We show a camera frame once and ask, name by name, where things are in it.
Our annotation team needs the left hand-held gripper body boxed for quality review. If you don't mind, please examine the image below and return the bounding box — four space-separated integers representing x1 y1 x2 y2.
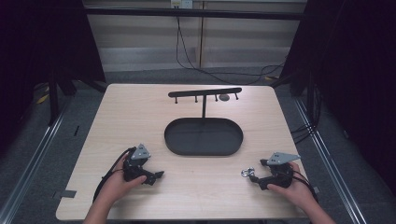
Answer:
122 143 152 183

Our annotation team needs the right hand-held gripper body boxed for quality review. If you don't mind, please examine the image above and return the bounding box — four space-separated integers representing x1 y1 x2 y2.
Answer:
259 151 302 191

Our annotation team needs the person's right hand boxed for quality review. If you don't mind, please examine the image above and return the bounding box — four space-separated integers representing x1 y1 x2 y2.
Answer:
266 161 314 210

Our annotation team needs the person's left hand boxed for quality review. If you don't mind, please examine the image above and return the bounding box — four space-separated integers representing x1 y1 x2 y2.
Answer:
98 152 148 204

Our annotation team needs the black key stand with tray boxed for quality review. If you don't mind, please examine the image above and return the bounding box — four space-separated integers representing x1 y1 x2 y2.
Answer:
163 87 244 157

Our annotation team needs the grey tape strip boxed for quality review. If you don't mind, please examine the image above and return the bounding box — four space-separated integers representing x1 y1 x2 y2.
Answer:
51 189 78 200

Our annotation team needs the black metal stand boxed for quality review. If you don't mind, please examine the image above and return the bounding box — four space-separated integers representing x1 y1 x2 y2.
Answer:
47 69 61 127

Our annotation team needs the yellow floor tape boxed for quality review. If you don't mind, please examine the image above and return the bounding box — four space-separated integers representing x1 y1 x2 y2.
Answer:
35 92 50 105

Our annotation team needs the dark curtain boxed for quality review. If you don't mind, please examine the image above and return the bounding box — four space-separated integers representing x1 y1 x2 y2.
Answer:
0 0 107 157
279 0 396 197

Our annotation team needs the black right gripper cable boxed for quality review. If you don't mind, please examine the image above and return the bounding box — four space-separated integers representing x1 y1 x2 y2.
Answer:
288 169 319 203

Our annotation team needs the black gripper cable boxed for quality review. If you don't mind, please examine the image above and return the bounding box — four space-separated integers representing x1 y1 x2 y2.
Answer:
288 169 319 203
92 147 137 203

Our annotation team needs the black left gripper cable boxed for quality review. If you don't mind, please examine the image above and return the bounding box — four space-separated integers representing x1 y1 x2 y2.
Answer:
92 147 137 203

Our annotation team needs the black floor cable bundle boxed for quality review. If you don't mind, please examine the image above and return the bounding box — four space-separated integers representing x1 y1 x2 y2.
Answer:
290 120 319 145

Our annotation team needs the metal floor rail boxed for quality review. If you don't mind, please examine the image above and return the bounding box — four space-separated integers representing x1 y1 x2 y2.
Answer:
293 96 370 224
0 104 71 224

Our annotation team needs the black wall cable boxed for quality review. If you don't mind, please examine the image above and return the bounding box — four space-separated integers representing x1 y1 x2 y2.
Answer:
175 15 287 86

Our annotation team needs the black horizontal frame bar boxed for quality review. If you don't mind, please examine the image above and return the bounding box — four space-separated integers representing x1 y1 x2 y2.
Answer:
83 7 307 21

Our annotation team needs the white wall socket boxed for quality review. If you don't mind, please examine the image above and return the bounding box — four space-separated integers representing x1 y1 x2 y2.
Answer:
170 0 194 9

